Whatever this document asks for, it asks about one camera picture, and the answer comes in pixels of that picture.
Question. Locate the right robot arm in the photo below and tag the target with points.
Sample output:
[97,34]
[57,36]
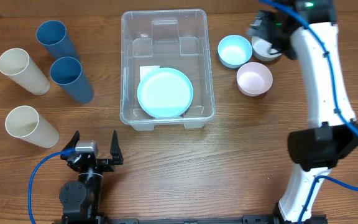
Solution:
[307,31]

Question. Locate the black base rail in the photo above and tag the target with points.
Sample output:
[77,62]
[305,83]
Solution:
[246,219]

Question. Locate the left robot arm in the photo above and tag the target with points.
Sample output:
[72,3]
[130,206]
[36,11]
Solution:
[81,198]

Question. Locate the dark blue cup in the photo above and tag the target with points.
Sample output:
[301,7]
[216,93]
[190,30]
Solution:
[68,73]
[53,35]

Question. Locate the light blue bowl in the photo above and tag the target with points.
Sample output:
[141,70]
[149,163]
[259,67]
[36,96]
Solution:
[234,51]

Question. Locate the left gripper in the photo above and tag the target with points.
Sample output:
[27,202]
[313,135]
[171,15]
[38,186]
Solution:
[115,151]

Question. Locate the cream cup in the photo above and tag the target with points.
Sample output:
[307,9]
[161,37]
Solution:
[25,123]
[17,65]

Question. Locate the light blue plate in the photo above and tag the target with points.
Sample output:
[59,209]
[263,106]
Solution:
[165,93]

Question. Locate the clear plastic storage bin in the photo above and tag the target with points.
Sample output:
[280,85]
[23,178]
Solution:
[166,38]

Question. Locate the cream cup front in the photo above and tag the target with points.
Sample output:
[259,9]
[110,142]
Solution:
[25,123]

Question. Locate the pink bowl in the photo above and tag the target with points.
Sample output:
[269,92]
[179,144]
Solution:
[254,79]

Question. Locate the dark blue cup rear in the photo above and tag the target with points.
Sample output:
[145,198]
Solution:
[53,35]

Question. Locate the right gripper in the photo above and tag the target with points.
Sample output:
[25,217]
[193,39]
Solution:
[259,27]

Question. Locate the dark blue cup front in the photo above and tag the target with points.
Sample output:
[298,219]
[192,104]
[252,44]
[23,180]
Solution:
[68,73]

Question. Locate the cream cup rear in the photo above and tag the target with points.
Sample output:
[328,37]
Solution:
[17,65]

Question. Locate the grey bowl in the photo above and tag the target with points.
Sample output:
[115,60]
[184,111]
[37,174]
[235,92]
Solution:
[263,50]

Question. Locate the white label in bin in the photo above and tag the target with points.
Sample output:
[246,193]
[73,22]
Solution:
[146,71]

